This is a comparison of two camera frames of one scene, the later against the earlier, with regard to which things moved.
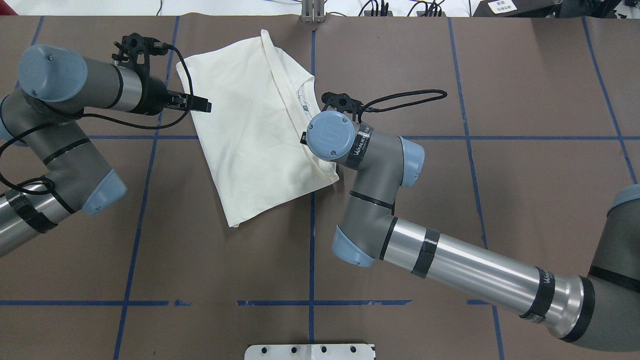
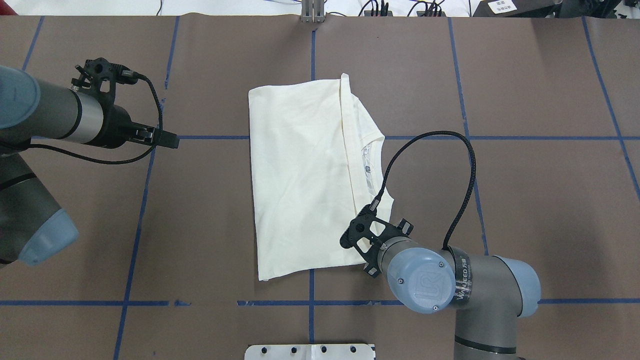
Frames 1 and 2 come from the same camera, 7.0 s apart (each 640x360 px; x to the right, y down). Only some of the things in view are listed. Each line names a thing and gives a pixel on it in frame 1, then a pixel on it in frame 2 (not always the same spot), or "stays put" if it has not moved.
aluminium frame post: [313, 11] stays put
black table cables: [431, 9] stays put
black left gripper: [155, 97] -> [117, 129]
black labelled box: [516, 8] stays put
